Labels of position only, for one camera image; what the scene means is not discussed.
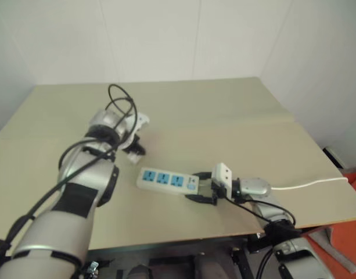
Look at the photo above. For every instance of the black table frame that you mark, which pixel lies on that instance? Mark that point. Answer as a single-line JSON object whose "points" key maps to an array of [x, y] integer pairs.
{"points": [[177, 250]]}

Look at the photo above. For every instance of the small metal clamp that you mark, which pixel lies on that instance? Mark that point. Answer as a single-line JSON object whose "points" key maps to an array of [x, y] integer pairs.
{"points": [[93, 266]]}

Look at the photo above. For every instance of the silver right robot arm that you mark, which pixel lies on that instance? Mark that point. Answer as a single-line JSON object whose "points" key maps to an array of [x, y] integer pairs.
{"points": [[254, 187]]}

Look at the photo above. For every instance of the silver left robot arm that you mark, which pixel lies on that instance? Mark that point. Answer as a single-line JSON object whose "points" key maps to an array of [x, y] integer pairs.
{"points": [[79, 180]]}

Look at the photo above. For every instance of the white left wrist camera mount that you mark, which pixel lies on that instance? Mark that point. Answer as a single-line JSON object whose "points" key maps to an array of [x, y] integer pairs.
{"points": [[138, 121]]}

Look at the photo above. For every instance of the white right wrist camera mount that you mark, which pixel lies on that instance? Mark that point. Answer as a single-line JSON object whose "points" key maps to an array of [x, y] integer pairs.
{"points": [[222, 173]]}

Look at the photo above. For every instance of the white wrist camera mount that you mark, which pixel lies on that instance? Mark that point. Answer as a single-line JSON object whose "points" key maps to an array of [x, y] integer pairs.
{"points": [[138, 121], [222, 173]]}

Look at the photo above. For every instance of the white power strip blue sockets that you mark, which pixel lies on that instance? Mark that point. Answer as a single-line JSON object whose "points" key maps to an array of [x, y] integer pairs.
{"points": [[166, 181]]}

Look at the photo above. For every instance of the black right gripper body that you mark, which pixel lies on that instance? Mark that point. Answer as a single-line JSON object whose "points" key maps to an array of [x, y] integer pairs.
{"points": [[217, 189]]}

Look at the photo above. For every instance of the white charger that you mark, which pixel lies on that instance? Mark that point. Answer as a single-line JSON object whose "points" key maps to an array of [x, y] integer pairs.
{"points": [[133, 158]]}

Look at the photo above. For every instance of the dark rounded shape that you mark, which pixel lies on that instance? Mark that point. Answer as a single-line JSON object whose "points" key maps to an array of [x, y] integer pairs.
{"points": [[140, 271]]}

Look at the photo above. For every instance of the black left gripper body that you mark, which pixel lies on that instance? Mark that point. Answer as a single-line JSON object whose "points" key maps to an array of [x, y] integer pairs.
{"points": [[135, 144]]}

